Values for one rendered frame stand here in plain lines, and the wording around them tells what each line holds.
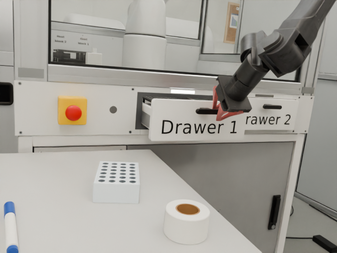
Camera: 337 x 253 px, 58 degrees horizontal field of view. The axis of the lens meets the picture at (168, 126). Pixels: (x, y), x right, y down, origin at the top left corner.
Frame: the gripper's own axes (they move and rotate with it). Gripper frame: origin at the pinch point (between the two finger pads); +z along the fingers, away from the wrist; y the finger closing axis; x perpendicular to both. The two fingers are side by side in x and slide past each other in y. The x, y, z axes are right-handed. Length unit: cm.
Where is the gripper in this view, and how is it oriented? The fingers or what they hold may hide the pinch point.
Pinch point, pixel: (217, 113)
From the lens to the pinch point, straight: 82.1
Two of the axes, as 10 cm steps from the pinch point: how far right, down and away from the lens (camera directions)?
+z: -3.3, 5.3, 7.8
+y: -2.0, -8.5, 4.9
